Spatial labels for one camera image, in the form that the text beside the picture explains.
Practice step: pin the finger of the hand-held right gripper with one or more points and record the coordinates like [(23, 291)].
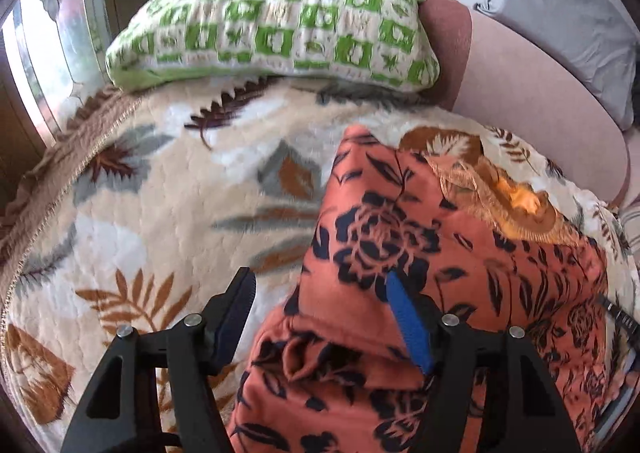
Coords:
[(616, 313)]

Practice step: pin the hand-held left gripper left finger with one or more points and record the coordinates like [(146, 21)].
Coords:
[(234, 330)]

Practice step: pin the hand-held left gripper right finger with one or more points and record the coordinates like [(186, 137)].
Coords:
[(410, 325)]

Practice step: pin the orange floral small garment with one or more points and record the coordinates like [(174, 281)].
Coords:
[(380, 233)]

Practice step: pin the pale striped sheet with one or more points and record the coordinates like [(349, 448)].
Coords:
[(631, 238)]

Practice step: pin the cream leaf-print blanket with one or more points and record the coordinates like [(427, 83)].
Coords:
[(165, 213)]

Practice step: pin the pink bolster cushion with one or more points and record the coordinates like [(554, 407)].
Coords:
[(530, 98)]

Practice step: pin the grey pillow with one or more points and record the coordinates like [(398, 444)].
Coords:
[(565, 13)]

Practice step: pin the green and white checked pillow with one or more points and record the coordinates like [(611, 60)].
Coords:
[(280, 18)]

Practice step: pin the window with frame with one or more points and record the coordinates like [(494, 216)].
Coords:
[(60, 38)]

